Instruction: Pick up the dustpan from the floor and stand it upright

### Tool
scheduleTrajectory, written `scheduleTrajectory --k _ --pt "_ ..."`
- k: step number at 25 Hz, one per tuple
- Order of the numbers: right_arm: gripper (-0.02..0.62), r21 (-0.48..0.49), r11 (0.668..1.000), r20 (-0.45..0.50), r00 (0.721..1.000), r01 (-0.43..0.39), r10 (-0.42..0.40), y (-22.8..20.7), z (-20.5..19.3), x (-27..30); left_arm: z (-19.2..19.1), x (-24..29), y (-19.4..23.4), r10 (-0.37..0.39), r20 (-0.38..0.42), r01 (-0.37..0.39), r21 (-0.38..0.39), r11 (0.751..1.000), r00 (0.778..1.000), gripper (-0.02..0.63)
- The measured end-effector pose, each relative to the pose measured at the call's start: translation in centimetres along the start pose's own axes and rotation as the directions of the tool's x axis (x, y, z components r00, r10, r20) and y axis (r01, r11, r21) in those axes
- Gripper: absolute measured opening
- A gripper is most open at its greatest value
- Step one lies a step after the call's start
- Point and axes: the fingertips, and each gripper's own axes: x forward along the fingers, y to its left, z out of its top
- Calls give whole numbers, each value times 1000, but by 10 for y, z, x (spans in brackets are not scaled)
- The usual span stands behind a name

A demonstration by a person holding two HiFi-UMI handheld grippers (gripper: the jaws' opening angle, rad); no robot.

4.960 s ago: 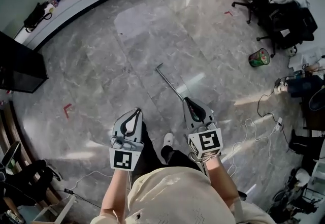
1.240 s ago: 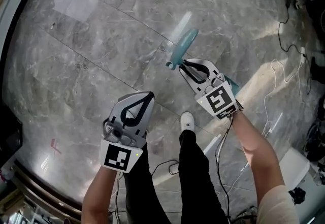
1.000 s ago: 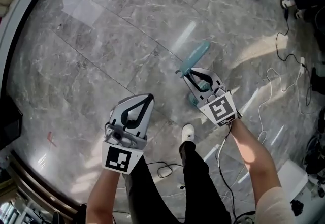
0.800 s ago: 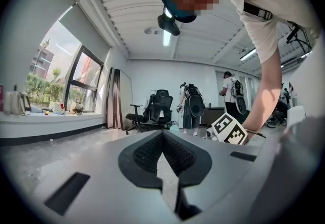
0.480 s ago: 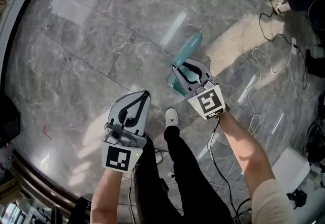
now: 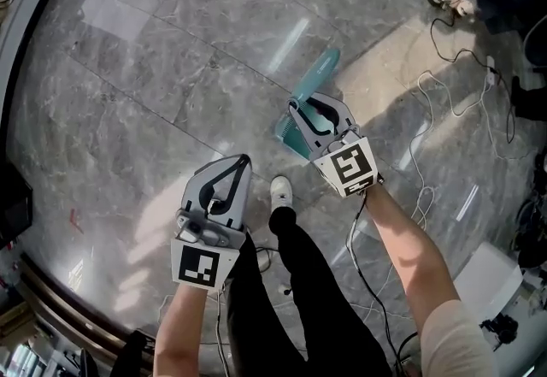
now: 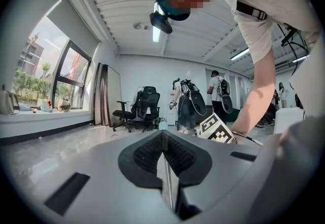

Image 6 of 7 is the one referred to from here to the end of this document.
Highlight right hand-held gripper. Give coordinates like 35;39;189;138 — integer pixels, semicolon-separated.
286;93;384;199

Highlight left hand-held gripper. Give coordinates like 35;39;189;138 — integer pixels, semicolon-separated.
169;153;254;292

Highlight teal dustpan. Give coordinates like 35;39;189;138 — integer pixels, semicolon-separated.
272;47;343;163

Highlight person's left forearm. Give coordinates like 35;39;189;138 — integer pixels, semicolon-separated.
152;280;235;377

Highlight person's right forearm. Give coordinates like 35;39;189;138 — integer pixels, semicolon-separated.
363;184;463;327

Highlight person's white shoe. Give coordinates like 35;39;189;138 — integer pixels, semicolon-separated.
268;174;295;212

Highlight person's black trousers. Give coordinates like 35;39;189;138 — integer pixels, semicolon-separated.
225;205;395;377

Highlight white power strip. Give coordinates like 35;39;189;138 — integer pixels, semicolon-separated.
484;54;500;88

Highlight black box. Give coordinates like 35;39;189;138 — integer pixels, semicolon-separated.
0;160;35;241

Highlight black equipment pile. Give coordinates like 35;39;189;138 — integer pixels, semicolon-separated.
510;151;547;270

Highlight white box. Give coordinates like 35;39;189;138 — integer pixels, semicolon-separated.
453;241;526;327

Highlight person's beige shirt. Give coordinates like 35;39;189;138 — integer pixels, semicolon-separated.
419;297;495;377

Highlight white cable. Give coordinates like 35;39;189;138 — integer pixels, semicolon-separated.
397;67;501;235

